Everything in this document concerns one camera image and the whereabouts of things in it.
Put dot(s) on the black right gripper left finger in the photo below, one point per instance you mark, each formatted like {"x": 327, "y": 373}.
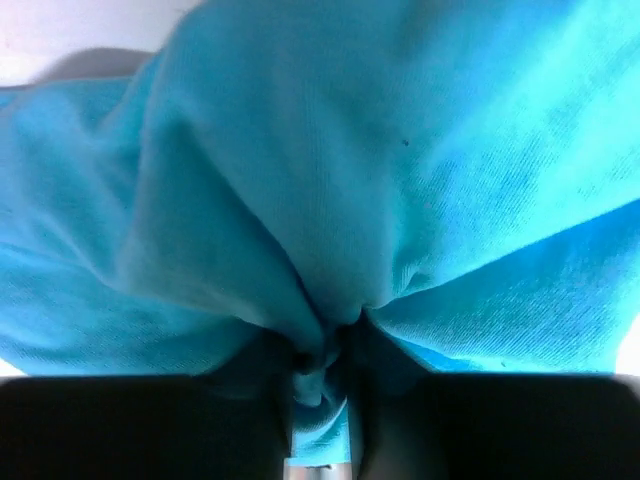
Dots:
{"x": 233, "y": 422}

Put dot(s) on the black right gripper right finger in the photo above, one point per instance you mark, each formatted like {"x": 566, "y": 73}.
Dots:
{"x": 407, "y": 422}

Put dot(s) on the turquoise shirt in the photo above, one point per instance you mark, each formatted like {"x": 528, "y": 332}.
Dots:
{"x": 463, "y": 173}

